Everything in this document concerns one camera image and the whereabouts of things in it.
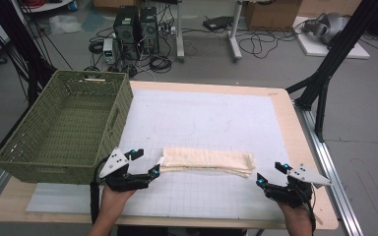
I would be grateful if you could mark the white grid mat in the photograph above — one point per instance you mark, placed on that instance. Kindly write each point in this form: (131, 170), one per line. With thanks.
(197, 108)

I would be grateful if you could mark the cream cloth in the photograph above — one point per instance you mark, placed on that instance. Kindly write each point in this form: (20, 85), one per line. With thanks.
(206, 160)

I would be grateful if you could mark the person's right hand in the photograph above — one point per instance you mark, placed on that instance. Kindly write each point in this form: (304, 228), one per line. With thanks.
(294, 213)

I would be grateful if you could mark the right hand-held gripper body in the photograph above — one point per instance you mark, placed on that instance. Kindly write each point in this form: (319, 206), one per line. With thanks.
(305, 176)

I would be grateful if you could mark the black flat device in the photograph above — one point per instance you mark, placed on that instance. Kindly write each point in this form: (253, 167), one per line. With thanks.
(218, 23)

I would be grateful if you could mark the clear plastic bag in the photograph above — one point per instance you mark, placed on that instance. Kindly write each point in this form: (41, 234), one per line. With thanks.
(64, 24)

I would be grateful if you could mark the green woven basket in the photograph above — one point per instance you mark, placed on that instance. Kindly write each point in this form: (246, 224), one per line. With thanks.
(69, 124)

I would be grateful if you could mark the white desk leg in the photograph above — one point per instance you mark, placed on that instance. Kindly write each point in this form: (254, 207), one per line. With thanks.
(179, 32)
(234, 32)

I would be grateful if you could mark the person's left hand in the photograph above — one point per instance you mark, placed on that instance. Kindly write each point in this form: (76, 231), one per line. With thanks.
(115, 198)

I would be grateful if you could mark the brown cardboard box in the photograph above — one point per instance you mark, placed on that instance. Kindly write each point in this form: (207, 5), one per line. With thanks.
(271, 13)

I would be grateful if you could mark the grey bench power supply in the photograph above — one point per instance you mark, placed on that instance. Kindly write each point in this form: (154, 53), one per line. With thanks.
(109, 50)

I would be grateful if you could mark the white floor board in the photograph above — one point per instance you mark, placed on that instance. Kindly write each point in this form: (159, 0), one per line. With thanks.
(334, 46)

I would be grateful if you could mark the grey rounded device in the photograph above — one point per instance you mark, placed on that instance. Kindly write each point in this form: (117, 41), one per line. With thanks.
(326, 26)

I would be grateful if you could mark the black computer tower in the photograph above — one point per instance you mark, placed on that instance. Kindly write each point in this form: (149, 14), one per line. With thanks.
(149, 29)
(126, 31)

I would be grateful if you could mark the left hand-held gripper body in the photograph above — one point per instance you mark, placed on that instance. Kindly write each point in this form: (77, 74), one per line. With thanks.
(114, 161)

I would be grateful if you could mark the black metal stand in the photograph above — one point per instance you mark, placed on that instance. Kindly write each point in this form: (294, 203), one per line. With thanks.
(19, 46)
(336, 55)

